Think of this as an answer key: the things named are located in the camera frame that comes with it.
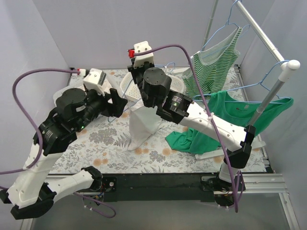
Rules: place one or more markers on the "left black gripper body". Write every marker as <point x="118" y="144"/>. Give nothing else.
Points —
<point x="115" y="103"/>

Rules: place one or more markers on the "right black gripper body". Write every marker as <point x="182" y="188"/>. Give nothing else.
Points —
<point x="134" y="72"/>

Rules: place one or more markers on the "white tank top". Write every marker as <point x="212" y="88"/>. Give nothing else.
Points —
<point x="143" y="123"/>

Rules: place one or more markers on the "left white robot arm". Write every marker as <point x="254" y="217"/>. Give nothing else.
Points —
<point x="30" y="195"/>

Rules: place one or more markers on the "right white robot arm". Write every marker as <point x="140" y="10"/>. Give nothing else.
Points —
<point x="180" y="109"/>

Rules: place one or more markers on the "blue hanger with green top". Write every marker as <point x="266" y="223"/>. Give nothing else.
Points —
<point x="195" y="98"/>

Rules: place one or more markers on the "green striped tank top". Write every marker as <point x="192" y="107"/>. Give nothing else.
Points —
<point x="211" y="71"/>

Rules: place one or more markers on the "solid green tank top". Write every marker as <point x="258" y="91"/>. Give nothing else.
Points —
<point x="232" y="111"/>

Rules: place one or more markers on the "blue hanger with striped top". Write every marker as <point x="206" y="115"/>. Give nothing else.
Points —
<point x="223" y="44"/>

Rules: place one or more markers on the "oval white laundry basket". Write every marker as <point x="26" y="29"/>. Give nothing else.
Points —
<point x="132" y="92"/>

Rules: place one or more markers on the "rectangular white laundry basket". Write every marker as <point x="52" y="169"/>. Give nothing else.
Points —
<point x="77" y="82"/>

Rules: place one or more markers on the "floral table mat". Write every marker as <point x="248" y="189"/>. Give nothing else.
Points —
<point x="104" y="145"/>

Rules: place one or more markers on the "silver clothes rack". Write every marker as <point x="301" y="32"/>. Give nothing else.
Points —
<point x="287" y="70"/>

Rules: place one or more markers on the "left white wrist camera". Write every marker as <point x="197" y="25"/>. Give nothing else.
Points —
<point x="94" y="80"/>

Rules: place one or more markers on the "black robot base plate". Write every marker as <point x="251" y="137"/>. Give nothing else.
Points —
<point x="204" y="187"/>

